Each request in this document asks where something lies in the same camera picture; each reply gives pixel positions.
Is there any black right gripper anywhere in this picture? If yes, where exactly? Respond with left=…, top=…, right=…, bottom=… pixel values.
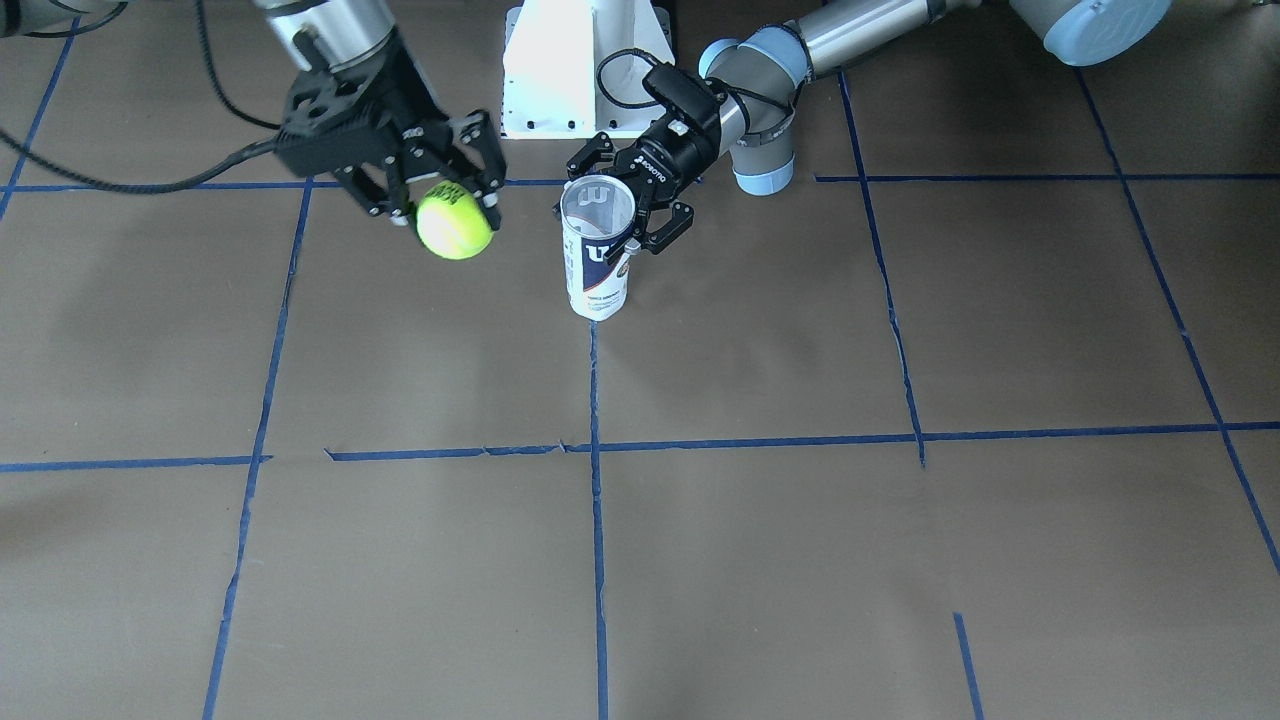
left=274, top=45, right=507, bottom=232

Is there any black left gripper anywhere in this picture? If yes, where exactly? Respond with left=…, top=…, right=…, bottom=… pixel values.
left=566, top=100, right=723, bottom=256

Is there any white tennis ball can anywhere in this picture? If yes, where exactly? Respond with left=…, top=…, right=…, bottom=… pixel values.
left=557, top=174, right=636, bottom=322

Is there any yellow tennis ball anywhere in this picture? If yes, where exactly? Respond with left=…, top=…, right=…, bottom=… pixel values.
left=413, top=181, right=495, bottom=261

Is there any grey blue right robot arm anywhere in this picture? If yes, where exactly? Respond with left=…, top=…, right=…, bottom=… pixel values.
left=259, top=1, right=507, bottom=231

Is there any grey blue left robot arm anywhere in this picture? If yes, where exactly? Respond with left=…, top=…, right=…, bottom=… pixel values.
left=566, top=1, right=957, bottom=264

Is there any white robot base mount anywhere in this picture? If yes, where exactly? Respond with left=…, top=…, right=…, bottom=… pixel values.
left=500, top=1, right=675, bottom=140

